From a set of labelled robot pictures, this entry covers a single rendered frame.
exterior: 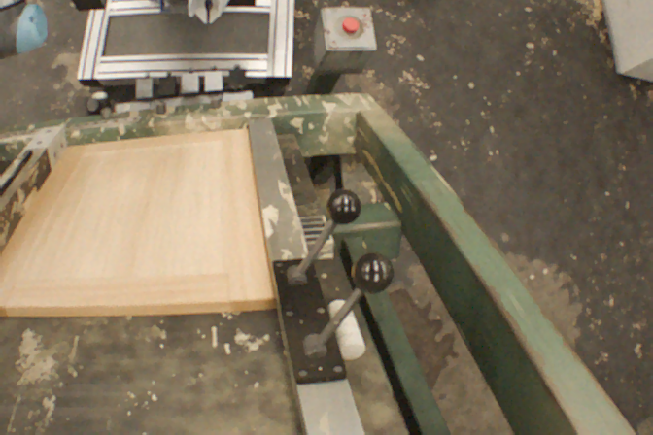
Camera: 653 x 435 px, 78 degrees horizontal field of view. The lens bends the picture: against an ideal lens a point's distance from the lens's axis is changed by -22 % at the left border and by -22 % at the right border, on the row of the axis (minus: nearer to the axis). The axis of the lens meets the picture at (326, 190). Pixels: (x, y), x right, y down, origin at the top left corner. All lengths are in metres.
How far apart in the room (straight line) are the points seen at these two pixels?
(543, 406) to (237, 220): 0.51
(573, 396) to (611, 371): 2.29
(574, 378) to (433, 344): 1.65
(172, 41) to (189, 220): 1.25
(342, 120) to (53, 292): 0.74
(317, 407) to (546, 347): 0.25
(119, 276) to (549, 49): 2.40
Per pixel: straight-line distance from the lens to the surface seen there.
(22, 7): 0.82
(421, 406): 0.59
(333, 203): 0.54
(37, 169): 0.99
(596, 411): 0.51
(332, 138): 1.14
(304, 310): 0.55
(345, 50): 1.16
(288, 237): 0.68
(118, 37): 2.02
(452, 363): 2.20
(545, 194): 2.42
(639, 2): 2.89
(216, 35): 1.95
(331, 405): 0.47
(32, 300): 0.69
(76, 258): 0.75
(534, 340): 0.55
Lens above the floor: 1.96
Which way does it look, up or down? 78 degrees down
